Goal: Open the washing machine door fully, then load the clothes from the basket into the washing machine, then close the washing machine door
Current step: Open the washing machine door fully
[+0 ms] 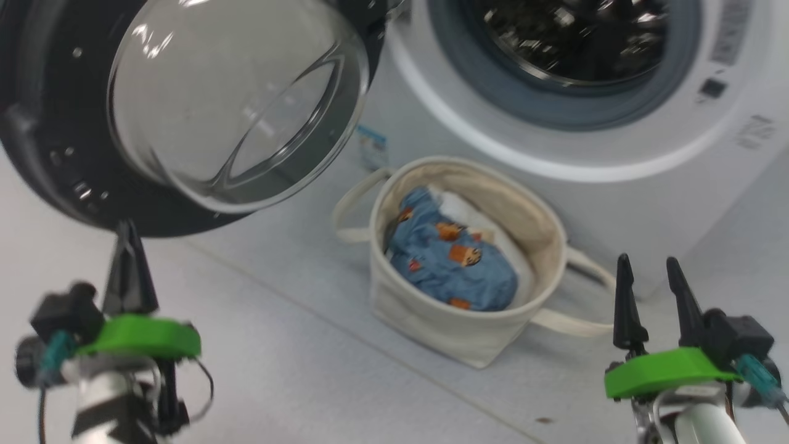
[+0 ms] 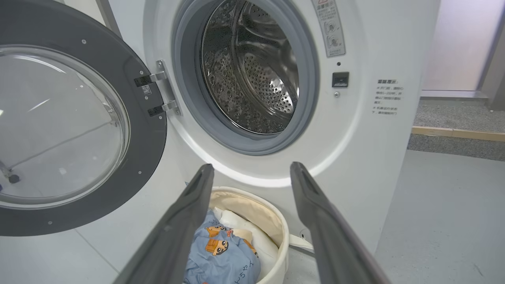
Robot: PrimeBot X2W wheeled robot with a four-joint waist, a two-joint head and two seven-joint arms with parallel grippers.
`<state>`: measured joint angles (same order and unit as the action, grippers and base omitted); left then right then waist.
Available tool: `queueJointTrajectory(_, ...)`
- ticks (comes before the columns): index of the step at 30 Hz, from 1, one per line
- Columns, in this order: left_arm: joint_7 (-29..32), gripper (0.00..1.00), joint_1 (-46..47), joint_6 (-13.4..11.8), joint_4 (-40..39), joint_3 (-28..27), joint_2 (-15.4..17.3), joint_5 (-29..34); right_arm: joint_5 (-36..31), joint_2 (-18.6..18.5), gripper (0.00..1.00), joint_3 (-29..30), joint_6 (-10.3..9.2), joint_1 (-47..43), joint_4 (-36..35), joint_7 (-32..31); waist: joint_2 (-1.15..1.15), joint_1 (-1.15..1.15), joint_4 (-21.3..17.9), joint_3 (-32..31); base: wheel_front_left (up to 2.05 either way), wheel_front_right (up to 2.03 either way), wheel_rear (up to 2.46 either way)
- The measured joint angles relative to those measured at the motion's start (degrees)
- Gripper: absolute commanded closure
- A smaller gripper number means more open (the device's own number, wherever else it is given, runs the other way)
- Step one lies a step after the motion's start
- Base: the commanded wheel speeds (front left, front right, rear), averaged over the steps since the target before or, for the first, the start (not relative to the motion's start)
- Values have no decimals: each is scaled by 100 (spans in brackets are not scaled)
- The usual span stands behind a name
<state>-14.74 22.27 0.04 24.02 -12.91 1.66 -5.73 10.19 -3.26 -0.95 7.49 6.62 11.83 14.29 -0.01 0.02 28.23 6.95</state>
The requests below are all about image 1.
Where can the steel washing machine drum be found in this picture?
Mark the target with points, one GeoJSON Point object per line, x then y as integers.
{"type": "Point", "coordinates": [573, 43]}

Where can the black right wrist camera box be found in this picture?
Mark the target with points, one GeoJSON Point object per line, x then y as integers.
{"type": "Point", "coordinates": [736, 336]}

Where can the blue energy label sticker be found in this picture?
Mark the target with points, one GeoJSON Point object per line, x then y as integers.
{"type": "Point", "coordinates": [372, 148]}

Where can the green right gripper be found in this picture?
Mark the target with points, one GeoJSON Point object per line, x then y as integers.
{"type": "Point", "coordinates": [666, 373]}

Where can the cream canvas laundry basket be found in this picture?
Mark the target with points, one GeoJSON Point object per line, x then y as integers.
{"type": "Point", "coordinates": [444, 327]}

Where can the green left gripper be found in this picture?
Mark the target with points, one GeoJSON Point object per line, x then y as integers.
{"type": "Point", "coordinates": [145, 338]}

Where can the white front-load washing machine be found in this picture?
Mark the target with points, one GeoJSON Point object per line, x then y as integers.
{"type": "Point", "coordinates": [616, 203]}

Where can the blue cartoon print garment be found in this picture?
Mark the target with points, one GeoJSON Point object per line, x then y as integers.
{"type": "Point", "coordinates": [450, 274]}

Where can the printed text sticker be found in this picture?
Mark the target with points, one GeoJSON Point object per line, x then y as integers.
{"type": "Point", "coordinates": [756, 131]}

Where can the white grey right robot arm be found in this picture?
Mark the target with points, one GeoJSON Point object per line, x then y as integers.
{"type": "Point", "coordinates": [703, 422]}

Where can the washing machine glass door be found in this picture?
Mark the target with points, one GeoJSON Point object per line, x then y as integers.
{"type": "Point", "coordinates": [43, 123]}

